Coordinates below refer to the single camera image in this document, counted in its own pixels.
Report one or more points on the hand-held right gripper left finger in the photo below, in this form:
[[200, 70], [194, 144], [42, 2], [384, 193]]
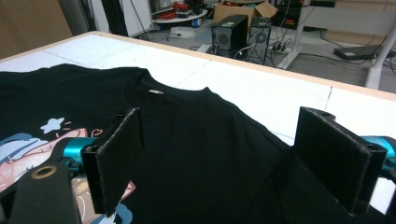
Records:
[[118, 161]]

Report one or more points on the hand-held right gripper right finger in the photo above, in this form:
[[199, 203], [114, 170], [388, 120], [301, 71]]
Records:
[[336, 161]]

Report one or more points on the black cartoon print t-shirt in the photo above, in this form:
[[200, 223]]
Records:
[[202, 140]]

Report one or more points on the flat black device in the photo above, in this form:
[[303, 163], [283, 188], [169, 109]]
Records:
[[358, 52]]

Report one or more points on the white power strip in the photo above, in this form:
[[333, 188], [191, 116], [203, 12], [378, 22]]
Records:
[[280, 48]]

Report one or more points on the white box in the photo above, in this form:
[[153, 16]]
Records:
[[183, 32]]

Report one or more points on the grey front computer tower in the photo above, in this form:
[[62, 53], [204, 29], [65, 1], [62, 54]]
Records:
[[260, 37]]

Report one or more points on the white board panel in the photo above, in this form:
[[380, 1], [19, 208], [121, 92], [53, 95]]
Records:
[[138, 15]]

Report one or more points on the white round table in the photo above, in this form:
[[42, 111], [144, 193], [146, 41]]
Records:
[[180, 18]]

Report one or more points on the brown cardboard sheet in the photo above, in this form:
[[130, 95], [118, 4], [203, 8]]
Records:
[[31, 25]]

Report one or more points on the black computer tower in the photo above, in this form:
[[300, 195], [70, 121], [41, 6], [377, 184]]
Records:
[[232, 31]]

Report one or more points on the open cardboard box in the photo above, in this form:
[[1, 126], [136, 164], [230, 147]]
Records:
[[233, 11]]

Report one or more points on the white desk frame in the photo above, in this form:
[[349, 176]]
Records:
[[342, 20]]

